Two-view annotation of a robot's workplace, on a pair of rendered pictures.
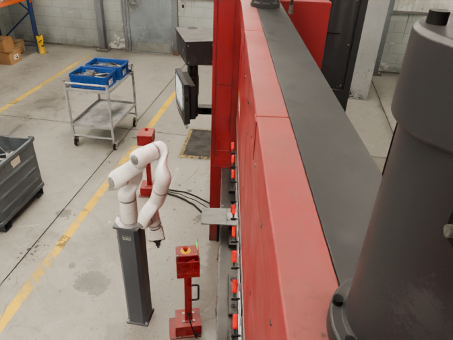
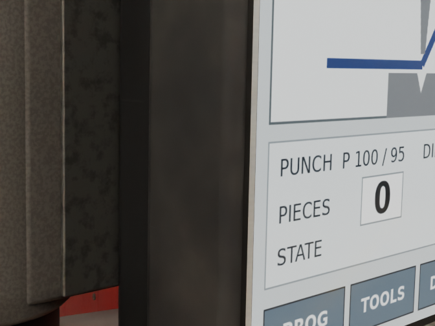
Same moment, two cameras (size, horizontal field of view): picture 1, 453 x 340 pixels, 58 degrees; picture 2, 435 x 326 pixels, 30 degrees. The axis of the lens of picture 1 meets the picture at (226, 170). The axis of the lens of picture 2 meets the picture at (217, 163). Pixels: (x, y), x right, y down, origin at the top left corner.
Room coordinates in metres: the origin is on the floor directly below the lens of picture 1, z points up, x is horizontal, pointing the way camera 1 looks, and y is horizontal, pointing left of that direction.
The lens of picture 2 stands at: (3.78, 0.76, 1.44)
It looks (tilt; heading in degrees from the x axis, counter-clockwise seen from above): 7 degrees down; 242
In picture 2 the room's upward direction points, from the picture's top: 1 degrees clockwise
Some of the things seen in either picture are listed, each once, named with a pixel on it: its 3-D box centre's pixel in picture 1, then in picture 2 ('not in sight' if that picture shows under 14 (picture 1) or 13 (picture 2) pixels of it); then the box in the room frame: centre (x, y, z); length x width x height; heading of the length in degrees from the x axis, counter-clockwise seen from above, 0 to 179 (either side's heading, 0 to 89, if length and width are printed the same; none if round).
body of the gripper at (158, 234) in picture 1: (156, 231); not in sight; (2.00, 0.44, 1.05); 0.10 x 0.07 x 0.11; 100
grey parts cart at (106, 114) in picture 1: (104, 104); not in sight; (5.31, 1.77, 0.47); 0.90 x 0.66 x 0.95; 172
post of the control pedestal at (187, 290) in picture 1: (187, 293); not in sight; (2.08, 0.25, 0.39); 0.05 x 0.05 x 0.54; 10
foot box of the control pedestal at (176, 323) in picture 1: (185, 322); not in sight; (2.08, 0.28, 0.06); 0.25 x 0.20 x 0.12; 100
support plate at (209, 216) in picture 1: (220, 216); not in sight; (2.26, 0.03, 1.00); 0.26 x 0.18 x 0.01; 91
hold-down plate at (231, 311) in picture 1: (232, 294); not in sight; (1.66, -0.07, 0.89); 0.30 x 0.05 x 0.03; 1
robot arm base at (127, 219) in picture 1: (128, 209); not in sight; (2.17, 0.65, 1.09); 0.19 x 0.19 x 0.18
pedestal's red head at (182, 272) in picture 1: (187, 258); not in sight; (2.08, 0.25, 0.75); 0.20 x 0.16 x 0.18; 10
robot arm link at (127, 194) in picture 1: (129, 181); not in sight; (2.19, 0.63, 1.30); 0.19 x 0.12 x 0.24; 139
